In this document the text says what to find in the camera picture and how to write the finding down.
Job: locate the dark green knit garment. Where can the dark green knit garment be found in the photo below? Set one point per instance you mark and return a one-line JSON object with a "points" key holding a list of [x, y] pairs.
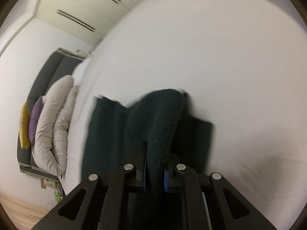
{"points": [[161, 119]]}

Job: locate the beige folded duvet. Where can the beige folded duvet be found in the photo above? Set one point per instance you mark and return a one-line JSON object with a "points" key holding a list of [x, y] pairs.
{"points": [[51, 138]]}

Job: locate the wall power socket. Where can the wall power socket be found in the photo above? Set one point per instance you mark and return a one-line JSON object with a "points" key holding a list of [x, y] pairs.
{"points": [[49, 183]]}

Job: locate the yellow cushion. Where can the yellow cushion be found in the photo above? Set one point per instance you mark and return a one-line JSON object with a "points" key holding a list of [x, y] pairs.
{"points": [[24, 127]]}

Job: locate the grey upholstered headboard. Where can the grey upholstered headboard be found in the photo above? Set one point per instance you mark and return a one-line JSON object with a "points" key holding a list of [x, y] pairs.
{"points": [[59, 64]]}

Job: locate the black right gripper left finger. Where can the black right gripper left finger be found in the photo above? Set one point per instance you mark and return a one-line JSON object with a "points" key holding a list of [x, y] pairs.
{"points": [[103, 202]]}

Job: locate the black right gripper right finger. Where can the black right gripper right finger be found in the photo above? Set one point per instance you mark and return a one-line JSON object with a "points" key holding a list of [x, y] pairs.
{"points": [[197, 201]]}

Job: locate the purple cushion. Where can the purple cushion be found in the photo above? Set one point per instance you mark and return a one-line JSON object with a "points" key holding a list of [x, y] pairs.
{"points": [[35, 114]]}

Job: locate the cream wardrobe with black handles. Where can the cream wardrobe with black handles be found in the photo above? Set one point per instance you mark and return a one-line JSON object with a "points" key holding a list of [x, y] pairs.
{"points": [[88, 20]]}

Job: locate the white pillow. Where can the white pillow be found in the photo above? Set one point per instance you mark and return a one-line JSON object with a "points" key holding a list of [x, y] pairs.
{"points": [[80, 70]]}

